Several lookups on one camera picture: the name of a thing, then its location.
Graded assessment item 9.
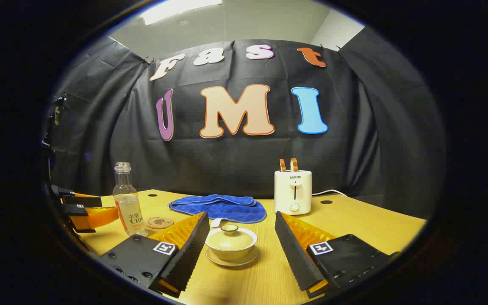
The blue towel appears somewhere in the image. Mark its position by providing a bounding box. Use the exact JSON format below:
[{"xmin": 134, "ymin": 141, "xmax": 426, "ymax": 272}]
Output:
[{"xmin": 168, "ymin": 194, "xmax": 267, "ymax": 224}]

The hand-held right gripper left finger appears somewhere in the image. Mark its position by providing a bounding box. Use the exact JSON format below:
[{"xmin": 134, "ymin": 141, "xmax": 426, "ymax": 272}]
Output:
[{"xmin": 99, "ymin": 211, "xmax": 211, "ymax": 298}]

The cream teacup lid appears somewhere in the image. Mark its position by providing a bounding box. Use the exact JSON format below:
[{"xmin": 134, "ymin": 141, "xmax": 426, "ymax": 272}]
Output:
[{"xmin": 207, "ymin": 225, "xmax": 257, "ymax": 250}]

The white toaster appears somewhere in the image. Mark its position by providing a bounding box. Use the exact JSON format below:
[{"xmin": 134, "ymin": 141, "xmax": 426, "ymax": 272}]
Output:
[{"xmin": 274, "ymin": 170, "xmax": 313, "ymax": 216}]

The black backdrop cloth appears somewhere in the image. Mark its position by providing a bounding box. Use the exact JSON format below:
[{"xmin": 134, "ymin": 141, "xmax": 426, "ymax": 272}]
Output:
[{"xmin": 43, "ymin": 36, "xmax": 446, "ymax": 219}]

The clear plastic water bottle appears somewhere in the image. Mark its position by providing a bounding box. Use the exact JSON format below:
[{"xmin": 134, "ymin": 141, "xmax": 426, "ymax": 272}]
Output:
[{"xmin": 113, "ymin": 162, "xmax": 148, "ymax": 237}]

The round cork coaster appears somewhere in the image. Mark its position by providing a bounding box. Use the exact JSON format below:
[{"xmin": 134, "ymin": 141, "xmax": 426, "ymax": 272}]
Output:
[{"xmin": 146, "ymin": 216, "xmax": 175, "ymax": 230}]

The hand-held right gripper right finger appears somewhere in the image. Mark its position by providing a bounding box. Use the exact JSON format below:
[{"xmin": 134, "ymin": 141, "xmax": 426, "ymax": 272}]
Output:
[{"xmin": 274, "ymin": 211, "xmax": 400, "ymax": 299}]

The white power cable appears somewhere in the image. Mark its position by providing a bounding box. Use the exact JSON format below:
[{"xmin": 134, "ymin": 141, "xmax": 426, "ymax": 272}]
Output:
[{"xmin": 312, "ymin": 189, "xmax": 349, "ymax": 198}]

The cream ceramic teacup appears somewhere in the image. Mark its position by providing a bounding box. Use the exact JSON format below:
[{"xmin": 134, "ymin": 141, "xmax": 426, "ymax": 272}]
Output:
[{"xmin": 205, "ymin": 231, "xmax": 258, "ymax": 261}]

